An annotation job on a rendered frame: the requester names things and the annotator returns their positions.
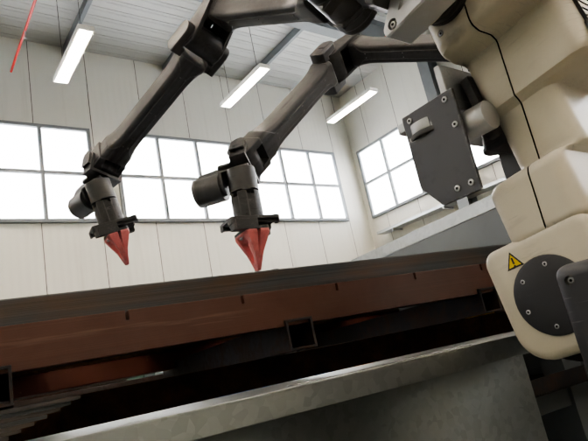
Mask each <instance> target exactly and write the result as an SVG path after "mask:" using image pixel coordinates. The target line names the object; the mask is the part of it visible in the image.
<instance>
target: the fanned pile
mask: <svg viewBox="0 0 588 441"><path fill-rule="evenodd" d="M77 399H81V395H76V396H71V397H66V398H61V399H57V400H52V401H48V402H40V403H35V404H31V405H26V406H22V407H17V408H13V409H5V410H0V441H8V440H9V436H10V435H15V434H18V433H21V429H22V428H26V427H30V426H34V421H38V420H42V419H47V414H51V413H55V412H59V411H60V407H64V406H68V405H71V401H73V400H77ZM69 401H70V402H69ZM55 408H57V409H55ZM34 412H35V413H34ZM42 415H43V416H42ZM21 419H22V420H21ZM17 420H18V421H17ZM13 421H14V422H13ZM30 422H31V423H30ZM13 425H14V426H13ZM9 426H10V427H9ZM6 436H8V437H6Z"/></svg>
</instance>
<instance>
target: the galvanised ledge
mask: <svg viewBox="0 0 588 441"><path fill-rule="evenodd" d="M469 344H472V345H470V346H463V345H469ZM458 346H463V347H460V348H456V349H452V350H448V351H444V352H440V353H434V354H430V355H425V356H422V357H418V358H414V359H410V360H403V361H399V362H396V363H391V364H388V365H384V366H380V367H373V368H370V369H365V370H361V371H358V372H353V373H350V374H343V375H339V376H335V377H332V378H327V379H324V380H320V381H313V382H309V383H305V384H301V385H297V386H289V387H287V385H291V384H295V383H299V382H306V381H309V380H314V379H318V378H321V377H326V376H329V375H336V374H340V373H344V372H348V371H352V370H356V369H360V368H367V367H371V366H374V365H379V364H382V363H386V362H391V361H397V360H401V359H405V358H409V357H413V356H417V355H421V354H427V353H432V352H436V351H439V350H444V349H447V348H451V347H458ZM528 353H529V352H528V351H527V350H526V349H525V348H524V347H523V346H522V344H521V343H520V342H519V340H518V339H517V337H516V335H515V332H505V333H500V334H496V335H493V336H488V337H485V338H480V339H473V340H469V341H466V342H461V343H458V344H453V345H449V346H442V347H439V348H434V349H431V350H426V351H422V352H419V353H412V354H407V355H404V356H399V357H395V358H392V359H387V360H380V361H377V362H372V363H368V364H365V365H360V366H357V367H350V368H345V369H341V370H338V371H333V372H330V373H325V374H318V375H314V376H311V377H306V378H303V379H298V380H295V381H287V382H284V383H279V384H276V385H271V386H268V387H263V388H257V389H252V390H249V391H244V392H241V393H236V394H232V395H225V396H222V397H217V398H214V399H209V400H205V401H202V402H195V403H190V404H187V405H182V406H178V407H175V408H170V409H163V410H160V411H155V412H151V413H148V414H143V415H140V416H133V417H128V418H124V419H121V420H116V421H113V422H108V423H101V424H97V425H94V426H89V427H86V428H81V429H78V430H70V431H67V432H62V433H59V434H54V435H51V436H46V437H40V438H35V439H32V440H27V441H193V440H197V439H200V438H206V437H210V436H213V435H217V434H220V433H223V432H227V431H233V430H237V429H240V428H243V427H247V426H250V425H254V424H260V423H263V422H267V421H270V420H274V419H278V418H281V417H287V416H290V415H294V414H297V413H301V412H304V411H307V410H314V409H317V408H321V407H324V406H327V405H331V404H335V403H341V402H344V401H347V400H351V399H354V398H358V397H362V396H367V395H371V394H374V393H378V392H382V391H384V390H388V389H394V388H398V387H401V386H404V385H408V384H411V383H415V382H421V381H424V380H428V379H431V378H435V377H439V376H442V375H448V374H451V373H455V372H458V371H462V370H465V369H468V368H475V367H478V366H482V365H485V364H488V363H492V362H496V361H502V360H505V359H508V358H512V357H515V356H519V355H523V354H528Z"/></svg>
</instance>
